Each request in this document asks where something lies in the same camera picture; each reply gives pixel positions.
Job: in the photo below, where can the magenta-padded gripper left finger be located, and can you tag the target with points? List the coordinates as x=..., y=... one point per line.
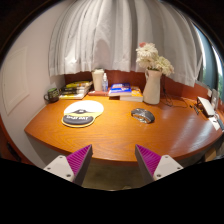
x=78, y=160

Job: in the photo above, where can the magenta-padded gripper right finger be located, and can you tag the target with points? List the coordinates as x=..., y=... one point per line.
x=149, y=160

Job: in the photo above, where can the grey black computer mouse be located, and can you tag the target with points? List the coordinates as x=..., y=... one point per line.
x=143, y=115

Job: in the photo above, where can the white black round mouse pad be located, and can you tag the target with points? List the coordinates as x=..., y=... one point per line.
x=85, y=108

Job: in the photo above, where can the red notebook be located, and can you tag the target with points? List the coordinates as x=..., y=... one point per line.
x=97, y=93

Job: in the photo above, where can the yellow black book stack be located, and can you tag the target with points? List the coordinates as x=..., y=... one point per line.
x=74, y=90

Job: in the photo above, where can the green mug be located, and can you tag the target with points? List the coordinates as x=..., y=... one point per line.
x=52, y=95

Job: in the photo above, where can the white ceramic jug vase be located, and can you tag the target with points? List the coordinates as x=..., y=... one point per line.
x=152, y=88

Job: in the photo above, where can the clear spray bottle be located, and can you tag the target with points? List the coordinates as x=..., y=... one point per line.
x=105, y=85

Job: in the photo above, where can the white tumbler cup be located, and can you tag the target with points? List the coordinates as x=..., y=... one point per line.
x=97, y=80

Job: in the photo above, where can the white flower bouquet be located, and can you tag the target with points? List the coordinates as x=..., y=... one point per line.
x=150, y=56

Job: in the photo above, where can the window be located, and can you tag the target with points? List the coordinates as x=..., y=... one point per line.
x=210, y=63

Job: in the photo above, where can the white curtain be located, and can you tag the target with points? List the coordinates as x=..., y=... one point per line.
x=116, y=36

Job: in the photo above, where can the white wall panel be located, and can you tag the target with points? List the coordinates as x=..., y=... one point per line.
x=15, y=80

